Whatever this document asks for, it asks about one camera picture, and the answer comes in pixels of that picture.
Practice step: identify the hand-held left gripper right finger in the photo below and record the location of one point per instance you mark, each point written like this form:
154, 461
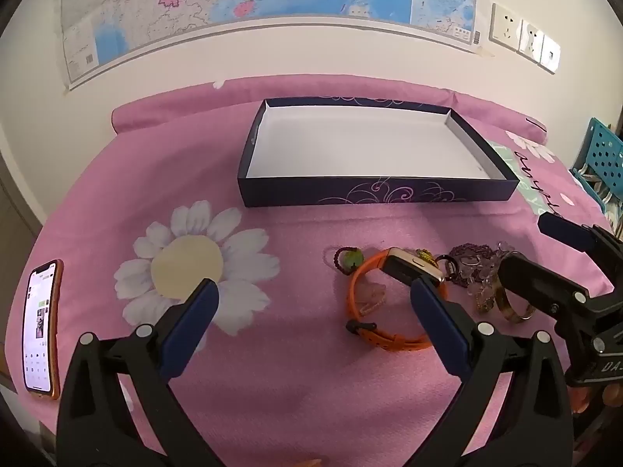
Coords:
440, 321

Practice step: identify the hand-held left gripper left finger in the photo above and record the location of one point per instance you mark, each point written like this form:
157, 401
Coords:
194, 331

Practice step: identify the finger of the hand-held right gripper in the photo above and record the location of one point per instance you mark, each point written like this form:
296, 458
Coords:
530, 277
562, 229

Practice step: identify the gold bangle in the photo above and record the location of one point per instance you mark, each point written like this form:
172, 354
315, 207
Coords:
504, 309

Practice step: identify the purple patterned shallow box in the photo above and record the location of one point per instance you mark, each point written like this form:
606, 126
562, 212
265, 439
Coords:
360, 151

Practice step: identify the person's right hand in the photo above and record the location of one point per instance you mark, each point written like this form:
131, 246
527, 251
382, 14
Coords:
579, 400

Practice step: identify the pink flower printed blanket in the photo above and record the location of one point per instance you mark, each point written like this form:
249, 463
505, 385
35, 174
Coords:
272, 350

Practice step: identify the blue perforated plastic chair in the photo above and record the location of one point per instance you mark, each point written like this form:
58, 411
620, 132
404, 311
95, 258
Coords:
603, 151

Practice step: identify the smartphone with orange case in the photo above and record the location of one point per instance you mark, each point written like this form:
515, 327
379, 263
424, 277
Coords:
41, 326

